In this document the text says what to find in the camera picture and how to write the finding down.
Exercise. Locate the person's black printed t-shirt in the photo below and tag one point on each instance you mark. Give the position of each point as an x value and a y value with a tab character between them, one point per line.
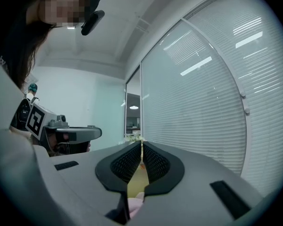
1	62

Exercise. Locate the person's left forearm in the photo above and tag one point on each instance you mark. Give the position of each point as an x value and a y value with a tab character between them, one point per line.
21	134

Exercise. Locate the person's face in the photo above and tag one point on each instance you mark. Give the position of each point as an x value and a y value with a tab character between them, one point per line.
61	6

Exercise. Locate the frosted glass door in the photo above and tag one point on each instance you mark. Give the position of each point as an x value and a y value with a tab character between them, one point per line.
110	114

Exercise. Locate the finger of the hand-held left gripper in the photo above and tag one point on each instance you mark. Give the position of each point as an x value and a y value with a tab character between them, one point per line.
87	134

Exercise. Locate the person's left hand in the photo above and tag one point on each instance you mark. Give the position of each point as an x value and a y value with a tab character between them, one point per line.
53	146

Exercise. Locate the black head-mounted camera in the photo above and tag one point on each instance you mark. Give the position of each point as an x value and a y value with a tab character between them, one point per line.
92	22

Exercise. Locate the round ceiling lamp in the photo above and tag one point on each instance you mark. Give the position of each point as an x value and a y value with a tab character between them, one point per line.
133	107

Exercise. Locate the white window blinds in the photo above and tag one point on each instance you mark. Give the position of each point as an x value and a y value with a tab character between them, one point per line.
202	102

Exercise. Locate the round table with yellow-green tablecloth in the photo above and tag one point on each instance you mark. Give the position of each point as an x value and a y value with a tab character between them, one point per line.
136	182

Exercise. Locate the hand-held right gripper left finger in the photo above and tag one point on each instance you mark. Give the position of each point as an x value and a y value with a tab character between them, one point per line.
85	171

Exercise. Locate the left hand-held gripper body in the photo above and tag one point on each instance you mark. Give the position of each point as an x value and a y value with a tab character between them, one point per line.
35	121

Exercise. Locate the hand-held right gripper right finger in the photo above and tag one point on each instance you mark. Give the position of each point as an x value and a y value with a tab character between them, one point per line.
198	173

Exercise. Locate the white wall knob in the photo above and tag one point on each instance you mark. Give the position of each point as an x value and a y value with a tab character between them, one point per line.
243	94
247	111

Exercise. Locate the artificial flowers in dark pot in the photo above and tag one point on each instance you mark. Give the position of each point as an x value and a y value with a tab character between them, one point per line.
132	138

